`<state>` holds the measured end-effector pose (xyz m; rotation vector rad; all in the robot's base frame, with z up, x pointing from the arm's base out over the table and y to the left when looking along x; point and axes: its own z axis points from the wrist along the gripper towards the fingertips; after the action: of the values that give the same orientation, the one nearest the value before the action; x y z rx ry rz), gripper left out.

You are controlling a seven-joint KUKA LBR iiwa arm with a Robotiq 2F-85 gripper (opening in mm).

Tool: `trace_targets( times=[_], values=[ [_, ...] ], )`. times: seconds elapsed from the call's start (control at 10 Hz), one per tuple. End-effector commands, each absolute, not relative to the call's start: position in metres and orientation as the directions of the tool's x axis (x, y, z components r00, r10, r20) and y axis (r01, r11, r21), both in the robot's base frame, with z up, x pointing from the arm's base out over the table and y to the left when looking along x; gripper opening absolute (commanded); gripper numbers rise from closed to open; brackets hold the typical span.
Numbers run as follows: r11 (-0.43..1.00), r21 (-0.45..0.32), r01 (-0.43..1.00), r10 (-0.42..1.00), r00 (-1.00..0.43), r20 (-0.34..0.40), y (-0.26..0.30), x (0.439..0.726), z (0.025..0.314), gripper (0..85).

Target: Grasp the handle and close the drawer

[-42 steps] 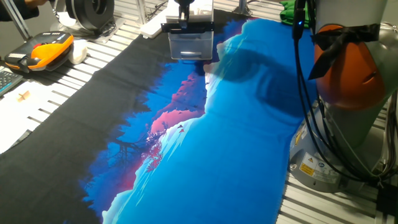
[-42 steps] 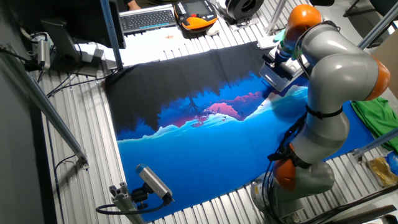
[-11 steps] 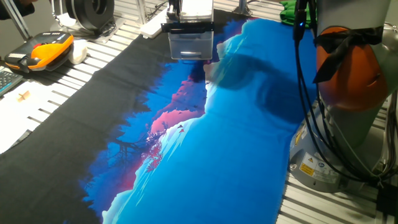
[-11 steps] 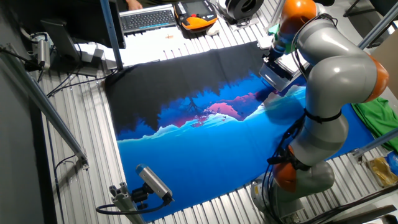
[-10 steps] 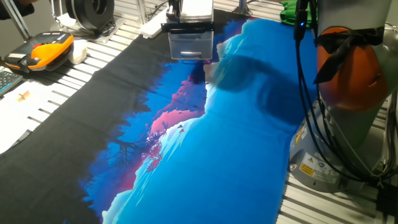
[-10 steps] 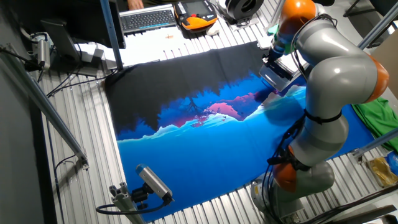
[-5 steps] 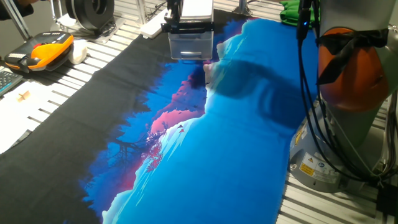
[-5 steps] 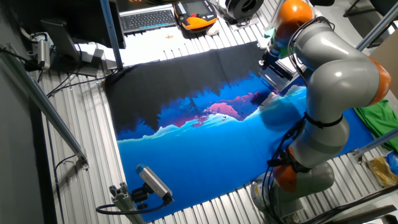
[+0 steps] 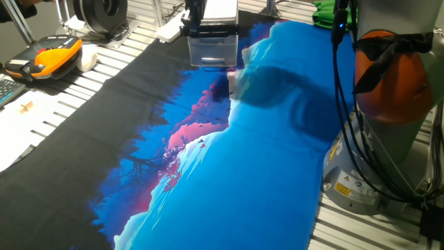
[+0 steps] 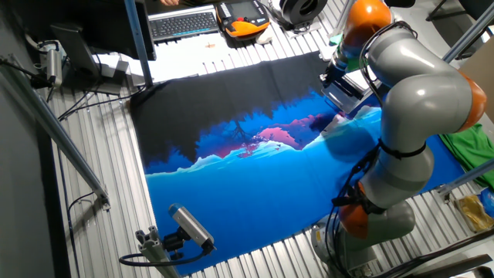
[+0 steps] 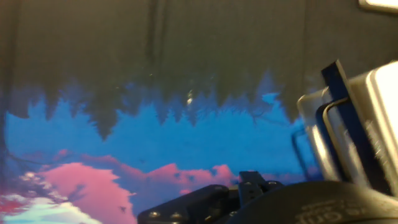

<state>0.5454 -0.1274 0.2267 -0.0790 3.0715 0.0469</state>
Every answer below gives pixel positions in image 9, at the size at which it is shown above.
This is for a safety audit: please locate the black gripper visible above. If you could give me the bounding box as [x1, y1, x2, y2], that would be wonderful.
[180, 0, 208, 31]

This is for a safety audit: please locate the white drawer with black handle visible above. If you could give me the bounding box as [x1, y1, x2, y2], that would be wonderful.
[179, 23, 239, 38]

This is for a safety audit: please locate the dark-sleeved forearm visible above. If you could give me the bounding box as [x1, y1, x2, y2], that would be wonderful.
[0, 1, 38, 24]

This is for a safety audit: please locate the white plastic drawer cabinet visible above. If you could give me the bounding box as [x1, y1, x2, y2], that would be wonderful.
[187, 0, 240, 69]

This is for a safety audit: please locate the white power strip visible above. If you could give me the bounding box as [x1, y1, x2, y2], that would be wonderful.
[155, 8, 190, 44]

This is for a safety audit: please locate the clear spool holder stand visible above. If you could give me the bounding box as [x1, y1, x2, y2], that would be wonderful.
[59, 0, 142, 49]

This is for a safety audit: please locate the black filament spool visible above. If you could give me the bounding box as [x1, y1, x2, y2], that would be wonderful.
[71, 0, 128, 35]

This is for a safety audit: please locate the small white rounded object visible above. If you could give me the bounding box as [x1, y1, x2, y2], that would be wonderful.
[75, 43, 99, 73]

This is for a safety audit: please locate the green cloth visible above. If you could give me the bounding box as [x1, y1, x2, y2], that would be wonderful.
[311, 0, 358, 31]

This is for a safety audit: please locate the orange black teach pendant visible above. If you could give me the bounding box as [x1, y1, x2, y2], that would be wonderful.
[4, 34, 83, 83]

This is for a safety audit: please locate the blue forest print cloth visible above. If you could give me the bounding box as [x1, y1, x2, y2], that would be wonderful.
[0, 10, 355, 250]

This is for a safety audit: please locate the slanted aluminium strut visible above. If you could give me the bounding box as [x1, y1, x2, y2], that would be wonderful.
[1, 0, 35, 46]

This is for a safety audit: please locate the small wooden piece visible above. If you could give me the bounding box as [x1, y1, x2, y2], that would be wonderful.
[17, 100, 35, 115]

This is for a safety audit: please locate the black computer keyboard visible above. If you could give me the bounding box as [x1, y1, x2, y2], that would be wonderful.
[0, 78, 27, 108]

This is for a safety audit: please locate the white paper sheet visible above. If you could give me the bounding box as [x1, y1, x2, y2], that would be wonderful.
[0, 90, 70, 173]

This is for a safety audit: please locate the aluminium upright post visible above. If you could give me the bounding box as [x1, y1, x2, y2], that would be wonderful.
[151, 0, 166, 28]

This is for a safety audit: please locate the tall aluminium frame bar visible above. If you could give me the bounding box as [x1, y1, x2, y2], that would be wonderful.
[258, 0, 282, 18]

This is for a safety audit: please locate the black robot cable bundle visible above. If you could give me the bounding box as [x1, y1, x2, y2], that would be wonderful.
[331, 0, 444, 209]

